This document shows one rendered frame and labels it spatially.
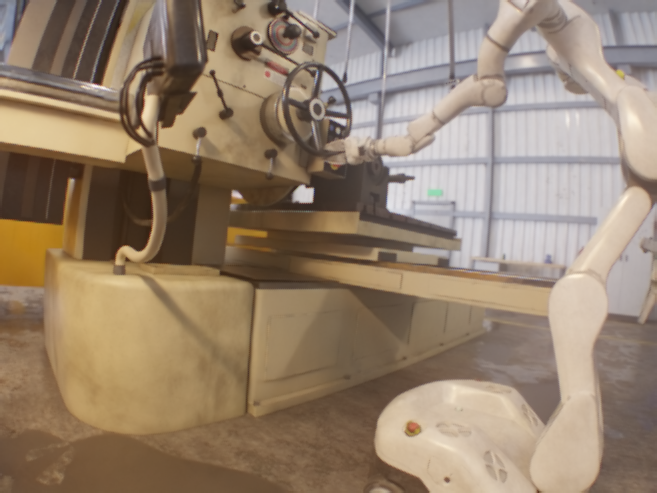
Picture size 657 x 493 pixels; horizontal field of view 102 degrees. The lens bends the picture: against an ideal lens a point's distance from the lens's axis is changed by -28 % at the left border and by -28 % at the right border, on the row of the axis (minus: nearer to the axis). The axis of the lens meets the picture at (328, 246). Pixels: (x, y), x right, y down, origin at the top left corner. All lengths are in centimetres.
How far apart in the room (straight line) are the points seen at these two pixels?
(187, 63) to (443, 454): 98
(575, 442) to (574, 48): 100
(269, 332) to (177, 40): 125
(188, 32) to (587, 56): 97
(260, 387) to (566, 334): 127
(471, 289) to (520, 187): 722
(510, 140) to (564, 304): 826
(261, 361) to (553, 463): 122
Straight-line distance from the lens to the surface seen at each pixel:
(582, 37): 115
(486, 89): 106
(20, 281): 363
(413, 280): 170
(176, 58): 74
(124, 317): 135
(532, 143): 892
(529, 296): 152
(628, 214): 97
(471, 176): 911
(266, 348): 165
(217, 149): 138
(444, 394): 130
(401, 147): 118
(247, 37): 150
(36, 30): 203
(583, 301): 91
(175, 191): 200
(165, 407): 148
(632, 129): 98
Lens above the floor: 78
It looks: level
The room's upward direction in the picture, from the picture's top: 6 degrees clockwise
